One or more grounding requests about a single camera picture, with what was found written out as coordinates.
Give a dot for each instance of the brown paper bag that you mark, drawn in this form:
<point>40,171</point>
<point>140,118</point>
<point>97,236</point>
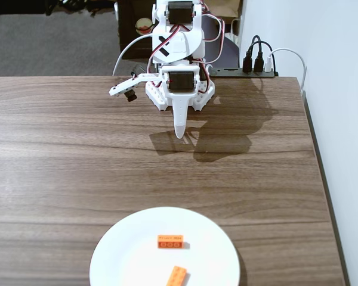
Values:
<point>226,7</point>

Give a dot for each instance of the orange printed lego block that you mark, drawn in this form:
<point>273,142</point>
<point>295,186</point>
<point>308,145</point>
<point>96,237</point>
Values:
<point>170,242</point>
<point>176,277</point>

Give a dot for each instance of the grey blue chair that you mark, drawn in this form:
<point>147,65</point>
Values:
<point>229,56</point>

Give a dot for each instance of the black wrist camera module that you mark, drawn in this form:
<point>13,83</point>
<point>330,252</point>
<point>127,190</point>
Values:
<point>130,95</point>

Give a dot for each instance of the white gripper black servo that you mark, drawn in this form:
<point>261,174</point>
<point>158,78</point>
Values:
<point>179,82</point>

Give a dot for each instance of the dark grey power strip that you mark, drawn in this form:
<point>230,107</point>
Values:
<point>226,72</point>

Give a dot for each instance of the white round plate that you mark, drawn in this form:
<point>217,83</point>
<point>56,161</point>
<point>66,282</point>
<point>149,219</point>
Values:
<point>131,262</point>

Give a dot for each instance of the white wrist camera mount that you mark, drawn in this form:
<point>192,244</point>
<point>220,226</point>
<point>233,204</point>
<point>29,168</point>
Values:
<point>122,86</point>

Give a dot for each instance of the dark wooden cabinet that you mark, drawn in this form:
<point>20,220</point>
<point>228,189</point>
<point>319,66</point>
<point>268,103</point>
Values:
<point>128,26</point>

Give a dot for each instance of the round cream red object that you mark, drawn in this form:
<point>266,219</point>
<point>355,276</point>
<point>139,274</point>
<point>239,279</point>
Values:
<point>143,26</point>

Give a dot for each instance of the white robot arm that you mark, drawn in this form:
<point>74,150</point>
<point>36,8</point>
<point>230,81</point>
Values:
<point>185,44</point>

